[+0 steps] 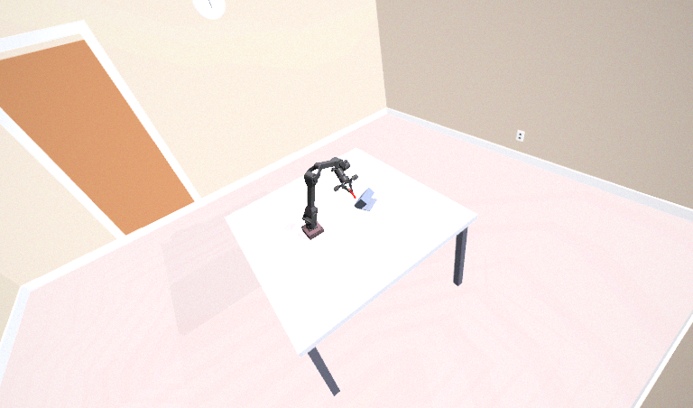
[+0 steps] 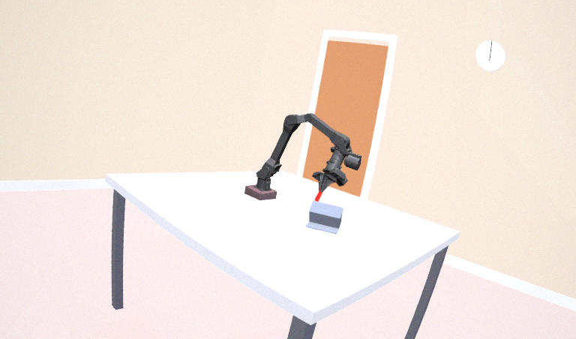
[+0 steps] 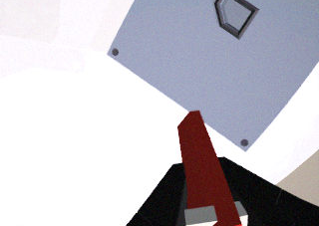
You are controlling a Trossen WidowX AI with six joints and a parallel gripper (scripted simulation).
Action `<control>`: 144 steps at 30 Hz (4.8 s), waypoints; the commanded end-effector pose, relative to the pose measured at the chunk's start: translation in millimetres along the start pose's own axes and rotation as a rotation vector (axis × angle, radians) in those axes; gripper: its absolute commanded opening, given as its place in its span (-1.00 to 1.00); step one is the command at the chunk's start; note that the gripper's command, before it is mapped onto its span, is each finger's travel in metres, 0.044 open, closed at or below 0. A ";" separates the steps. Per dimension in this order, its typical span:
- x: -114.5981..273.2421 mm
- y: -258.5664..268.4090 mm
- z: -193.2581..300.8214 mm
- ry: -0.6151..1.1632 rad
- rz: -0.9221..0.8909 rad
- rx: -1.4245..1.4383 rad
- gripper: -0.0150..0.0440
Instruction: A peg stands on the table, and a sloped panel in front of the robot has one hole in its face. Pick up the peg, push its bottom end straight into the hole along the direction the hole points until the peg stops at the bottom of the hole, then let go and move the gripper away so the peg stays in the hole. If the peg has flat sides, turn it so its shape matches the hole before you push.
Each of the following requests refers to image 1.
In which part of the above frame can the grey-blue sloped panel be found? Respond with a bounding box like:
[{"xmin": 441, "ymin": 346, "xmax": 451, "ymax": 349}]
[{"xmin": 354, "ymin": 188, "xmax": 377, "ymax": 211}]

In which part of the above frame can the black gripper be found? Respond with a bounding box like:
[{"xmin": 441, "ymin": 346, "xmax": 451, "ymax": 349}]
[{"xmin": 334, "ymin": 172, "xmax": 358, "ymax": 194}]

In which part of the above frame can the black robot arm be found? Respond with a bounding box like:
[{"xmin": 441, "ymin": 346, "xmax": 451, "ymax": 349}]
[{"xmin": 302, "ymin": 157, "xmax": 350, "ymax": 231}]

